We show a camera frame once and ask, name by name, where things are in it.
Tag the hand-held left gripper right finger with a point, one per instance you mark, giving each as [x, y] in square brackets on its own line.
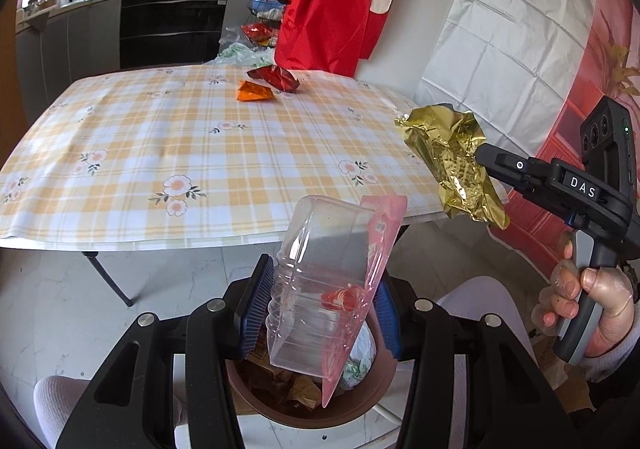
[387, 324]

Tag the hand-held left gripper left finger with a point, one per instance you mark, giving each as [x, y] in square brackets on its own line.
[255, 309]

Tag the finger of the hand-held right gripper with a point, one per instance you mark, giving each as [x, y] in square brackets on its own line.
[515, 166]

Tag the white green plastic bag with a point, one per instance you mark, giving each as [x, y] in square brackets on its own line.
[245, 56]
[360, 359]

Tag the gold foil wrapper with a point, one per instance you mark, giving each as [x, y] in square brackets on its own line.
[450, 154]

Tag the brown plastic waste bin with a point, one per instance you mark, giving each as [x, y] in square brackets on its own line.
[372, 394]

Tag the clear plastic container pink label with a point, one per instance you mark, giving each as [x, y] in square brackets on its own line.
[320, 279]

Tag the yellow brown snack packet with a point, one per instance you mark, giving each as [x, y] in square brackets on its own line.
[300, 389]

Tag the person's right forearm white sleeve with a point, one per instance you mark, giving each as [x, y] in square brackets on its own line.
[620, 359]

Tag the person's right hand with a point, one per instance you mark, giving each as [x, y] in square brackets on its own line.
[612, 299]

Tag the person's right leg white pants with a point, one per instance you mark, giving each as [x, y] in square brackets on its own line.
[480, 296]

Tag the person's leg white pants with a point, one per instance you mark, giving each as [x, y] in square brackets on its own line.
[55, 399]
[480, 296]

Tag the black legged folding table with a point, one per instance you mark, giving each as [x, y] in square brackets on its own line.
[107, 279]

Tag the yellow checked floral tablecloth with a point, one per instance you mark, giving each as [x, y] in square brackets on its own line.
[200, 154]

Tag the brown cardboard sheet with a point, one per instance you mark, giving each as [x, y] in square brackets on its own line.
[575, 389]

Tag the orange snack wrapper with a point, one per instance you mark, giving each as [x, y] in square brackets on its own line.
[252, 91]

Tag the person's left leg white pants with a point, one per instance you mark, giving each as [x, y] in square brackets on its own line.
[55, 399]

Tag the red snack wrapper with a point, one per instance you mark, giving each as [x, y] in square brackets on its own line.
[277, 78]

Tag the red hanging apron white patch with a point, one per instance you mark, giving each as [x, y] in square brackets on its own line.
[330, 4]

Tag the translucent plastic bag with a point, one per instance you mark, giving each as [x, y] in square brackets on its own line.
[231, 39]

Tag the black built-in oven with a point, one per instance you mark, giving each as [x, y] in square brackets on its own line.
[170, 29]

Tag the grey kitchen counter cabinets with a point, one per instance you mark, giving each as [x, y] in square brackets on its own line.
[75, 39]

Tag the red printed wall poster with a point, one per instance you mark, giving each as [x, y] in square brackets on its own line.
[600, 54]

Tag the white creased wall sheet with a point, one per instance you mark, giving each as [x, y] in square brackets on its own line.
[500, 29]

